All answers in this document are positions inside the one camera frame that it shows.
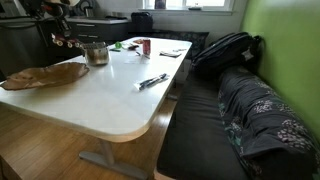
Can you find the dark floral bench cushion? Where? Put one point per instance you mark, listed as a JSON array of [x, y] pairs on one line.
[[235, 127]]

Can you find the grey table leg base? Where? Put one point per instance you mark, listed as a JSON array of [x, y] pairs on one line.
[[106, 159]]

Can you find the red soda can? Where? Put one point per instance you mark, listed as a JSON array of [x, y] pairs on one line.
[[146, 46]]

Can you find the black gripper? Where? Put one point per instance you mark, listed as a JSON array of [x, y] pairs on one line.
[[63, 27]]

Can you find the steel pot with handle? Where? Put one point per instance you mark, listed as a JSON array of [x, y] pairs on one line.
[[95, 54]]

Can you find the green round plastic lid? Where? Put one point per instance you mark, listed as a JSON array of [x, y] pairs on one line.
[[118, 45]]

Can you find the black backpack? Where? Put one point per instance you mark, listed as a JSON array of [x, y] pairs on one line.
[[231, 50]]

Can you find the orange foil packet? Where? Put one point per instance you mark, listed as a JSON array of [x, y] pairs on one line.
[[138, 41]]

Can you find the toy cart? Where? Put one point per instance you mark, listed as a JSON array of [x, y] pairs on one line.
[[60, 40]]

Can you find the small card stack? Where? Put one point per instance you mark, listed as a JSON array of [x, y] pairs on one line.
[[170, 54]]

